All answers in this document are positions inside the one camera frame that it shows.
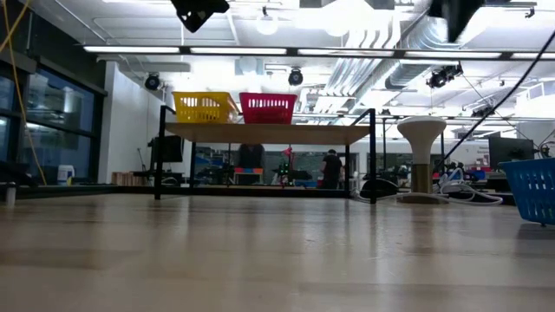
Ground yellow plastic basket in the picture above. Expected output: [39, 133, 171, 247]
[172, 91, 241, 125]

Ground black computer monitor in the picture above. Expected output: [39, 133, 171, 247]
[149, 134, 186, 164]
[488, 136, 536, 171]

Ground black office chair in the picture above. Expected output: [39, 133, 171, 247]
[237, 142, 267, 171]

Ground silver ventilation duct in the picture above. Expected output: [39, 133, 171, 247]
[383, 62, 435, 91]

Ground stacked wooden boards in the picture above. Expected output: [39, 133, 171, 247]
[110, 171, 151, 187]

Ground yellow extension cord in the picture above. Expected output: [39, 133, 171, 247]
[0, 0, 30, 52]
[2, 0, 47, 185]

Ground white bucket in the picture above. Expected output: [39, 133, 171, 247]
[56, 164, 76, 185]

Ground blue plastic basket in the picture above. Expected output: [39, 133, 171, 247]
[498, 157, 555, 227]

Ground red plastic basket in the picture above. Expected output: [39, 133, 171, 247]
[238, 92, 299, 126]

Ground large glass window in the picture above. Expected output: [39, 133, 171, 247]
[0, 54, 108, 185]

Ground ceiling tube light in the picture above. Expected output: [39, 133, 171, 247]
[510, 52, 555, 61]
[297, 48, 396, 58]
[405, 50, 503, 60]
[189, 46, 289, 56]
[82, 44, 182, 55]

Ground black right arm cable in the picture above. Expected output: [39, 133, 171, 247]
[433, 28, 555, 174]

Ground person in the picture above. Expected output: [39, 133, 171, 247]
[319, 148, 346, 191]

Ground black spotlight cluster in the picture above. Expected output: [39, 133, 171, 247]
[426, 63, 464, 90]

